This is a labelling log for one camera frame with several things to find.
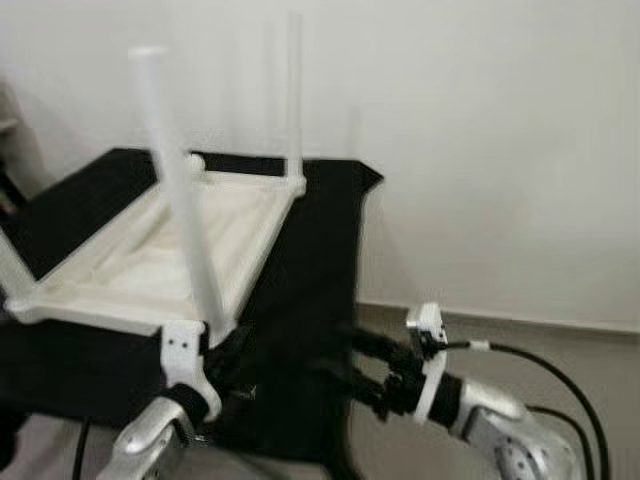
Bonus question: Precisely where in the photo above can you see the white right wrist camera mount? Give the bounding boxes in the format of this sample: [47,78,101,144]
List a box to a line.
[405,303,453,423]

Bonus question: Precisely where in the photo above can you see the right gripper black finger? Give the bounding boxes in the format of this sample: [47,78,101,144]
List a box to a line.
[338,323,399,363]
[315,362,393,413]

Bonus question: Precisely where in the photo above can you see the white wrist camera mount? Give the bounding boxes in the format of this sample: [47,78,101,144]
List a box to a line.
[160,320,224,421]
[405,303,453,423]

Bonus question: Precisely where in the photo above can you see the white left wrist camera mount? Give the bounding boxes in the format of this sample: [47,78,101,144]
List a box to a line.
[160,320,224,421]

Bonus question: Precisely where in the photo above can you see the white plastic table top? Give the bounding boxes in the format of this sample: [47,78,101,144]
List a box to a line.
[5,165,308,348]

